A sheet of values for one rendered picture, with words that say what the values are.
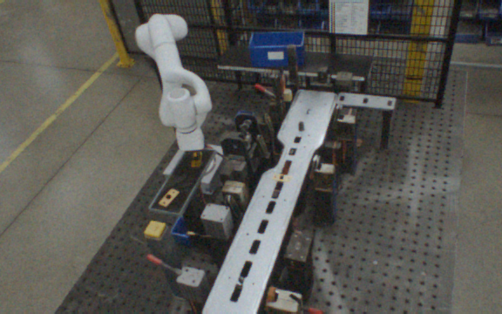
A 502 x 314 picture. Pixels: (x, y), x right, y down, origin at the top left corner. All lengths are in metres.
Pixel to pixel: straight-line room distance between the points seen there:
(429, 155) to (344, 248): 0.76
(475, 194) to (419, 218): 1.18
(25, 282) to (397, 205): 2.42
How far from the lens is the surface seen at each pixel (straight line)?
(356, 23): 2.64
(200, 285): 1.69
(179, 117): 1.74
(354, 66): 2.62
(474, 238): 3.17
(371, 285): 2.04
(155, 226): 1.74
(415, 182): 2.42
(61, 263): 3.40
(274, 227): 1.83
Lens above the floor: 2.44
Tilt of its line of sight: 43 degrees down
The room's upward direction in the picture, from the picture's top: 10 degrees counter-clockwise
